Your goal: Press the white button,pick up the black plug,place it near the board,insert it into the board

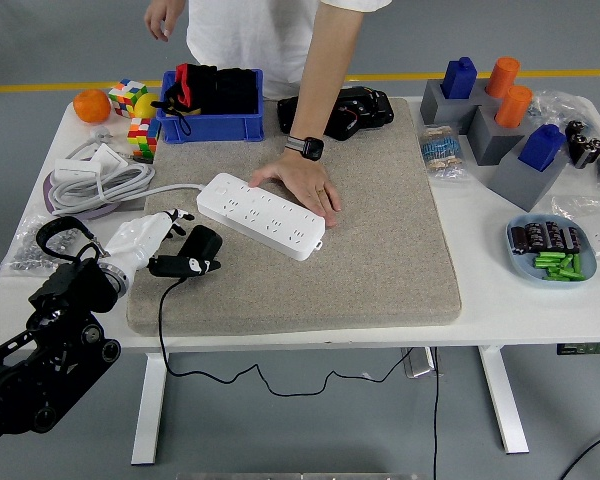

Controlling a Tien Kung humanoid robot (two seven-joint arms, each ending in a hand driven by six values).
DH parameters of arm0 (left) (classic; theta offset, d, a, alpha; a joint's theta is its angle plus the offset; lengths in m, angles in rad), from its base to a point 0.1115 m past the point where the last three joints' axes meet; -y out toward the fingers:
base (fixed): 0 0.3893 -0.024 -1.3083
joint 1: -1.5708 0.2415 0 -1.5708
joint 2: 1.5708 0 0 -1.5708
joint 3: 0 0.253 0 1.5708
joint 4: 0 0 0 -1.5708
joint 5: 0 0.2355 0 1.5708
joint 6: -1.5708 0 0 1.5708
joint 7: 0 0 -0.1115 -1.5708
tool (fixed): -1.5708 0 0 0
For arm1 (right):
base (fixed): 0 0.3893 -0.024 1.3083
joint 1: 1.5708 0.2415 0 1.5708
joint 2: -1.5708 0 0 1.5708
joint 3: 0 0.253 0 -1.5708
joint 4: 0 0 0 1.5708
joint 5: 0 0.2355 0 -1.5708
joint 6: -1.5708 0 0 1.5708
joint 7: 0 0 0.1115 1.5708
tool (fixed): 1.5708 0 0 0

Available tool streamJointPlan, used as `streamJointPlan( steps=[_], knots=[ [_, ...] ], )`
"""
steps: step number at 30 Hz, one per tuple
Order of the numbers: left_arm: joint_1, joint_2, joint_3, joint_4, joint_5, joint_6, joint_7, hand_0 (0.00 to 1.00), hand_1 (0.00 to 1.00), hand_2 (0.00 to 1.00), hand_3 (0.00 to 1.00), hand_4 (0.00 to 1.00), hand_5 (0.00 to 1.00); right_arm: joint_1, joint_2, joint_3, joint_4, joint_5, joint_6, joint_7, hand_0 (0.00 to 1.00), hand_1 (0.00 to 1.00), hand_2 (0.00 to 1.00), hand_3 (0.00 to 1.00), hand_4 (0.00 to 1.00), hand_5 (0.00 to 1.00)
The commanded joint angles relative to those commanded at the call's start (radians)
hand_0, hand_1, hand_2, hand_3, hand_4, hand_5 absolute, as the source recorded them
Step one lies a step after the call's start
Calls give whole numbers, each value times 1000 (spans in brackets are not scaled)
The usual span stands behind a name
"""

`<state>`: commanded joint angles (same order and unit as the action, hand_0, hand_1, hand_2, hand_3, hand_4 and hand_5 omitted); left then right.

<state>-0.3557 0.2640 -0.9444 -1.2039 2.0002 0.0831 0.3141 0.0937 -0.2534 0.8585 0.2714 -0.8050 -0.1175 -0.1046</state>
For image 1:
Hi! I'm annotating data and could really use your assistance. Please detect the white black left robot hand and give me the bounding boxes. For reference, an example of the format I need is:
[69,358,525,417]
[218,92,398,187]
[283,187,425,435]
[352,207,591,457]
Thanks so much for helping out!
[103,208,222,279]

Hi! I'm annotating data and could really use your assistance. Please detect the person's left hand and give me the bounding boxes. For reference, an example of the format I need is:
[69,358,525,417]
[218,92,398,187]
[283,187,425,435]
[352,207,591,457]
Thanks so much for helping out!
[249,149,343,230]

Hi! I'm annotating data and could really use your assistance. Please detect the person's right hand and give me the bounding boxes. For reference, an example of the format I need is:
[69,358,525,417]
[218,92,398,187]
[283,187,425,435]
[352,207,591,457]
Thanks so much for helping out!
[144,0,186,42]

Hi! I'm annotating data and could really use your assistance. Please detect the black plug adapter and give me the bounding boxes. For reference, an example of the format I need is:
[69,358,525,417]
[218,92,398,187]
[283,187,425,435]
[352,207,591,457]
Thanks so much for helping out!
[179,224,224,262]

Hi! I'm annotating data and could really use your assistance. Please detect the thin black plug cord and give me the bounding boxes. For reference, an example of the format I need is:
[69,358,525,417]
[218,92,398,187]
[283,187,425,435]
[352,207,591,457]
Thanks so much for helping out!
[157,276,416,399]

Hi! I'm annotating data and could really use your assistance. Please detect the black wrist watch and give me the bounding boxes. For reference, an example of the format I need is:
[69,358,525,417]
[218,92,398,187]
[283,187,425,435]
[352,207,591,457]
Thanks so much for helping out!
[284,134,326,162]

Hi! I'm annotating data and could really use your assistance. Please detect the white square box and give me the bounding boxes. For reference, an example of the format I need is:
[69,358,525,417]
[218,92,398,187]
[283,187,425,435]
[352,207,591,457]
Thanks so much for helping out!
[90,143,130,174]

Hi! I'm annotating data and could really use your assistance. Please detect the person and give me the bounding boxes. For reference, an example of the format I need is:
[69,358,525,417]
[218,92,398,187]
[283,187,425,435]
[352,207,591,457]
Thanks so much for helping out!
[185,0,394,100]

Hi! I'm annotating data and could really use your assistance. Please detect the white-edged puzzle cube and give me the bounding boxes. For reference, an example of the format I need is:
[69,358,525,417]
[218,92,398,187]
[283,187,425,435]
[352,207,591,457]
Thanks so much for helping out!
[108,78,149,120]

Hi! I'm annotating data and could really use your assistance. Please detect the yellow lemon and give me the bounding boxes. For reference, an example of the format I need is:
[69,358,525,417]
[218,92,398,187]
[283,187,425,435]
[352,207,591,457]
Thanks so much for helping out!
[133,92,161,120]

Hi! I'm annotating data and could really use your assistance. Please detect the white flat box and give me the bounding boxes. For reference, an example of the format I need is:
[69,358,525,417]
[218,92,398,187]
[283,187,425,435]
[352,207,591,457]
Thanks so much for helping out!
[54,158,102,184]

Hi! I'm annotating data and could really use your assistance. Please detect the black electronic housing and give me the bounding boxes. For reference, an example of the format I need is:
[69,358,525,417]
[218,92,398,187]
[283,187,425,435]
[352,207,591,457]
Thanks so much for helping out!
[276,85,395,142]

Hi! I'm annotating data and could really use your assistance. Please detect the black foam stack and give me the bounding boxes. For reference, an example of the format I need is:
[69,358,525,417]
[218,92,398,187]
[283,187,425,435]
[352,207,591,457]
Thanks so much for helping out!
[213,67,260,115]

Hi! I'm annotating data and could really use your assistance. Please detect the stickerless puzzle cube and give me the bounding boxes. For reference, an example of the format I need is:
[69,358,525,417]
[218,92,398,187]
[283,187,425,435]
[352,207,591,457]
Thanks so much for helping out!
[127,117,161,164]

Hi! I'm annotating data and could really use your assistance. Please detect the grey-brown mat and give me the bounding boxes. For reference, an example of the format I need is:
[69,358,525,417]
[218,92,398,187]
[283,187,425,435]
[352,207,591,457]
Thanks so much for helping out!
[125,97,464,337]

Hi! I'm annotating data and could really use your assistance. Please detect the blue plastic bin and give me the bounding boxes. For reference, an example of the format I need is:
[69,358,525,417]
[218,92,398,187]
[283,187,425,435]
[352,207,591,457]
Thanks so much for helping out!
[155,68,266,143]

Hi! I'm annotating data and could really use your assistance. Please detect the clear bag of screws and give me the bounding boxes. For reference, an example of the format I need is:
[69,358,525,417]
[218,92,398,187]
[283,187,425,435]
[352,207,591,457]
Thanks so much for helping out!
[0,214,81,276]

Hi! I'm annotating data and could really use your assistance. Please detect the orange fruit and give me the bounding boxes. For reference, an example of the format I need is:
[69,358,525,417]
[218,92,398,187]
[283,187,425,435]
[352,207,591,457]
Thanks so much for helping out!
[72,88,112,124]

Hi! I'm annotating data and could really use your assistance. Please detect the clear bag of resistors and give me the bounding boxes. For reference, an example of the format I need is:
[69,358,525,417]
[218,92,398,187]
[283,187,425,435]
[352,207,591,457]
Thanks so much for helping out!
[418,123,474,186]

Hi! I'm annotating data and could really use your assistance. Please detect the grey block holder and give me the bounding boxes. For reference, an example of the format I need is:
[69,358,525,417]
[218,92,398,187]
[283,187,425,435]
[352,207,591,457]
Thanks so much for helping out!
[467,102,531,166]
[419,78,496,135]
[487,144,571,212]

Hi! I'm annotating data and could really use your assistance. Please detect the white table leg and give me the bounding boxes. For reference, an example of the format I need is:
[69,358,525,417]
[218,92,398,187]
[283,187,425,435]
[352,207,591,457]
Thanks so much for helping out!
[131,352,170,466]
[477,344,531,455]

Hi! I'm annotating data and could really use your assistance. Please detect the blue square block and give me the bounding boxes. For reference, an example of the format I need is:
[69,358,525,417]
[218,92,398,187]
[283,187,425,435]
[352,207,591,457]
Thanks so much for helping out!
[518,123,566,174]
[440,56,479,100]

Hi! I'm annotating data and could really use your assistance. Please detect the silver box under table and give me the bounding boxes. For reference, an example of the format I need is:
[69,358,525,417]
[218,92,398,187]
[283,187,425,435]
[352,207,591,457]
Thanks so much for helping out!
[402,347,439,379]

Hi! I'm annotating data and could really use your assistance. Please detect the orange cylinder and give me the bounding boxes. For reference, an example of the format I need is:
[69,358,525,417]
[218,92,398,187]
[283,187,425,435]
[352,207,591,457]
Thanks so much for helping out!
[494,84,534,129]
[485,56,522,99]

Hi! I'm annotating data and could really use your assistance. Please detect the light blue plate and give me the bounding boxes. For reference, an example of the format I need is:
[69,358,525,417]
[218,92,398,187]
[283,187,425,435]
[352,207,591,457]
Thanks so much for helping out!
[505,213,599,289]

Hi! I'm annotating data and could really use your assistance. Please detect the crumpled clear plastic bag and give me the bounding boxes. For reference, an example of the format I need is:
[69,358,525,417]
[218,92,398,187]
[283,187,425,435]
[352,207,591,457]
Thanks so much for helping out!
[527,88,600,132]

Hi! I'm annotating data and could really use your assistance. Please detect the flat clear plastic bag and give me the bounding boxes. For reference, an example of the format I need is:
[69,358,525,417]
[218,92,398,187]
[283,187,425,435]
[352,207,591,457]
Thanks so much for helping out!
[551,192,600,259]

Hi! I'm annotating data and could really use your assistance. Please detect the table height control panel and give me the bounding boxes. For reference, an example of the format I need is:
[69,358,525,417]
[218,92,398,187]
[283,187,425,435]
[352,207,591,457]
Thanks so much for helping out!
[556,342,600,356]

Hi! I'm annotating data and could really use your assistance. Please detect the black red strap bundle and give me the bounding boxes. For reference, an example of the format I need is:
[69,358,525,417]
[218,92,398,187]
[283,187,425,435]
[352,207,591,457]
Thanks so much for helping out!
[151,62,219,139]

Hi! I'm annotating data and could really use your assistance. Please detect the white power strip cord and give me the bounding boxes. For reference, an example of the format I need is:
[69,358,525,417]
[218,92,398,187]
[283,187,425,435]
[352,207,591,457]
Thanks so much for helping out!
[48,127,206,217]

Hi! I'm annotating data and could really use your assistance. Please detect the black hanging cable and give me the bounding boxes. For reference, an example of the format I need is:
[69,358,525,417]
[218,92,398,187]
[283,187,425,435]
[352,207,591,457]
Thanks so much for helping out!
[431,347,441,480]

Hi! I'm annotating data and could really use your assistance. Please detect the black floor cable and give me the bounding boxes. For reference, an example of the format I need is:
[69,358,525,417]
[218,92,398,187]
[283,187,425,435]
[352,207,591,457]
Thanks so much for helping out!
[562,427,600,480]

